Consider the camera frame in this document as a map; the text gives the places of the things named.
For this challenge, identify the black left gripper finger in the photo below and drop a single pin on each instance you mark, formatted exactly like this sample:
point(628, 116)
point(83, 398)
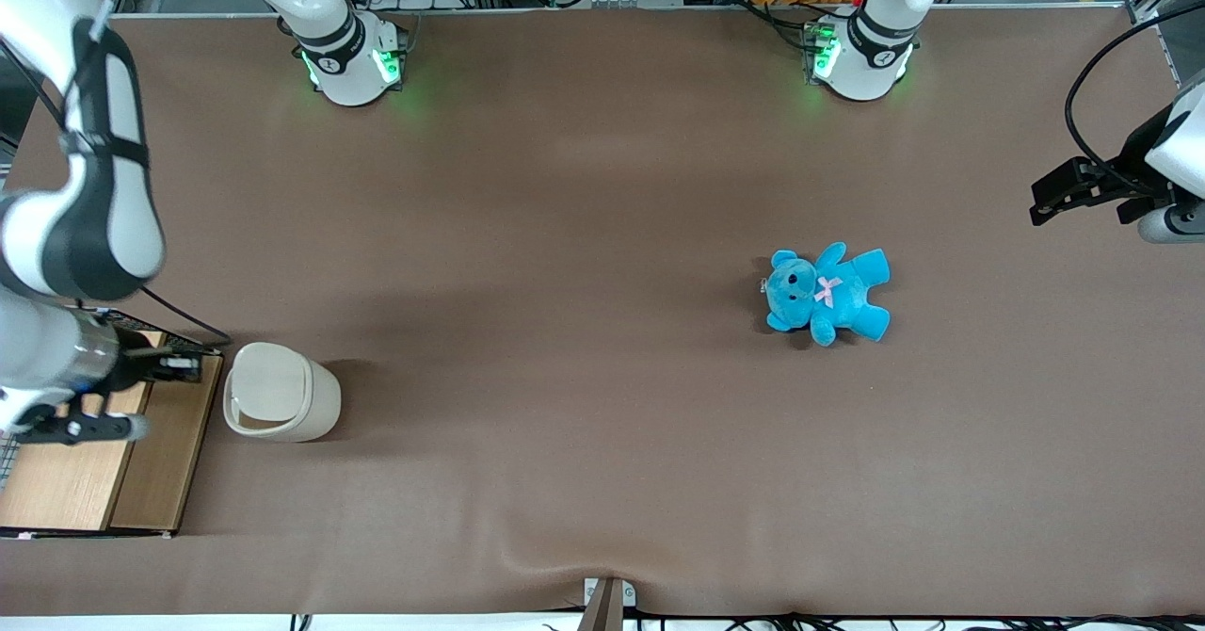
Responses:
point(1047, 213)
point(1062, 179)

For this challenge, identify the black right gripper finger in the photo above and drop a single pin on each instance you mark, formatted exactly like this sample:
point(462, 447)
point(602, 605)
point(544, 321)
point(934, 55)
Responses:
point(179, 361)
point(181, 374)

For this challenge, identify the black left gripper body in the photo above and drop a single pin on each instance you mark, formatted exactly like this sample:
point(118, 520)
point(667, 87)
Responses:
point(1132, 175)

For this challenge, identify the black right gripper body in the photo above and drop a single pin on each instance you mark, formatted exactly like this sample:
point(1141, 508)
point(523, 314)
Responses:
point(130, 369)

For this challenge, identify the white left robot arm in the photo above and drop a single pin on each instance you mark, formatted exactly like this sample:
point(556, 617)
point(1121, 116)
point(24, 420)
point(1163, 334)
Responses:
point(871, 42)

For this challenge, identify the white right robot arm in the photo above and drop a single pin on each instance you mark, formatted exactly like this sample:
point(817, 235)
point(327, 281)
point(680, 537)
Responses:
point(94, 198)

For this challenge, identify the cream swing-lid trash can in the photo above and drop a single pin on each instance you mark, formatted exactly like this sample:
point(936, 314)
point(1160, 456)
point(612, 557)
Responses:
point(282, 394)

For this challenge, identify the wooden step platform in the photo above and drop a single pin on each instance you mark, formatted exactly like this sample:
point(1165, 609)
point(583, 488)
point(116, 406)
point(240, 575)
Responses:
point(85, 471)

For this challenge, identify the blue teddy bear plush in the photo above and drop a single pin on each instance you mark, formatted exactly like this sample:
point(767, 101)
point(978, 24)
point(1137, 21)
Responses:
point(838, 297)

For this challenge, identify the brown table cover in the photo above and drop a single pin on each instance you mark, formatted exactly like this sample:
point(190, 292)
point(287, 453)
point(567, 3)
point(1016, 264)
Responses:
point(565, 330)

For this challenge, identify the metal table clamp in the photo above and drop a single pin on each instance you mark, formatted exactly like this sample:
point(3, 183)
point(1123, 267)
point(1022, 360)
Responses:
point(607, 603)

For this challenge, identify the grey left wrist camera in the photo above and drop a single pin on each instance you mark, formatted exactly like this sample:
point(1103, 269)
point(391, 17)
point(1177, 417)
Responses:
point(1172, 223)

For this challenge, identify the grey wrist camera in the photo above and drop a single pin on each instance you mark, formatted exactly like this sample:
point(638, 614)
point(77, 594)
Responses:
point(1172, 223)
point(80, 428)

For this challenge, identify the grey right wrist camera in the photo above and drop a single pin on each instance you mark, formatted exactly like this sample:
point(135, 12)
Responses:
point(80, 428)

